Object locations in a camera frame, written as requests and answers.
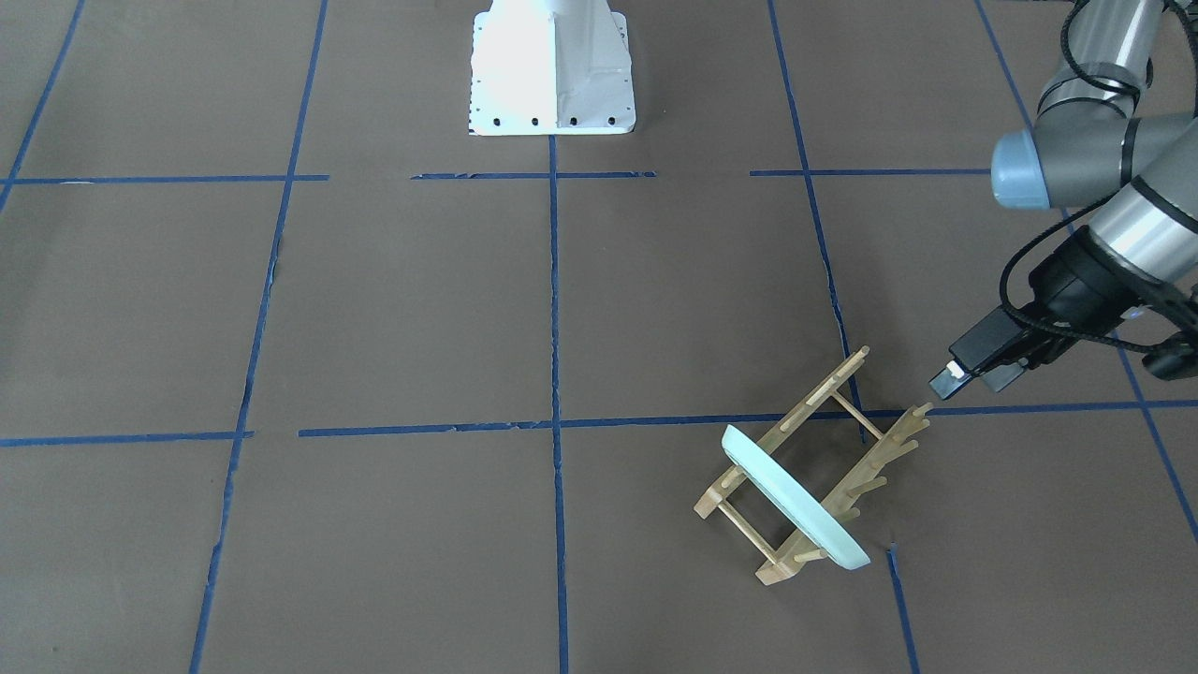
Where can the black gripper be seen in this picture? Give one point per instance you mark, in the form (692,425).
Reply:
(1086,285)

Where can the light green ceramic plate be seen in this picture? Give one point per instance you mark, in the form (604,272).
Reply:
(808,515)

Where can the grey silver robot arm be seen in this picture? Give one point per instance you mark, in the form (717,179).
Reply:
(1132,175)

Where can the wooden dish rack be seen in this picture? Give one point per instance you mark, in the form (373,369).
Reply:
(833,450)

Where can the long horizontal blue tape line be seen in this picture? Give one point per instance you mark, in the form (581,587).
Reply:
(124,438)

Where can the long vertical blue tape line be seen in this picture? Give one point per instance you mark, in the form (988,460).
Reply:
(806,174)

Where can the blue tape line centre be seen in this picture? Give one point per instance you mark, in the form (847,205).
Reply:
(556,411)

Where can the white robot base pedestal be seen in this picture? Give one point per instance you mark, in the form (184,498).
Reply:
(551,67)

